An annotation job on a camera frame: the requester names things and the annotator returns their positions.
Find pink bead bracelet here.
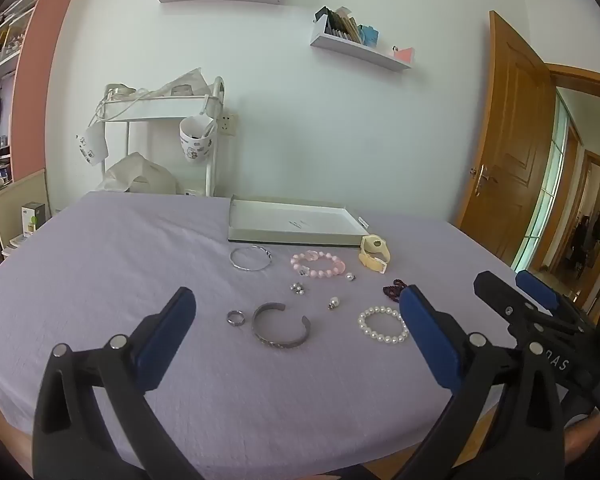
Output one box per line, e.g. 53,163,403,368
290,250,347,281

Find thin silver bangle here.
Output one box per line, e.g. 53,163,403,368
230,246,272,272

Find crumpled clear plastic bag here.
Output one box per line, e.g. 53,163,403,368
150,67,211,98

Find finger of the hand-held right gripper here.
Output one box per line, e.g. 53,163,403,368
515,270,588,328
474,271,536,333

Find printed white hanging cup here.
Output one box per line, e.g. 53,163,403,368
180,115,216,166

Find engraved silver cuff bracelet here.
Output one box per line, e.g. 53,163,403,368
251,302,312,350

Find wooden door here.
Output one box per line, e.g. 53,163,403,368
455,10,558,266

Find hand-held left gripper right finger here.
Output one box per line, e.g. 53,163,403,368
392,285,566,480

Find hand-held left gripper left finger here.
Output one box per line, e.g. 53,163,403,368
32,287,203,480

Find white cable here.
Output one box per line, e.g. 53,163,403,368
87,87,151,128

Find white and green carton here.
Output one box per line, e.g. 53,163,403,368
21,202,47,238

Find purple tablecloth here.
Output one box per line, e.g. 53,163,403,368
0,191,596,480

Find shallow grey cardboard tray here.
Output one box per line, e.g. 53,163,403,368
227,195,368,248

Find dark red bead bracelet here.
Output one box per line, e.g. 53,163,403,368
382,279,408,303

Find printed white hanging pouch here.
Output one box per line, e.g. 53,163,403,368
76,127,109,166

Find metal door handle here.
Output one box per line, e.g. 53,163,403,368
470,165,492,196

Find white plastic bag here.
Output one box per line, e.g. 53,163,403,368
102,152,177,195

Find row of small books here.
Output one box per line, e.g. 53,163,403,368
315,6,381,47

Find beige side cabinet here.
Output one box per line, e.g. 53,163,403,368
0,169,51,251

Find white pearl bracelet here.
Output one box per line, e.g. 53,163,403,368
357,306,411,345

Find slanted white wall shelf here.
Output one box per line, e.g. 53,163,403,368
310,19,413,71

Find white metal rack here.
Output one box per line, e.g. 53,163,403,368
97,76,226,197

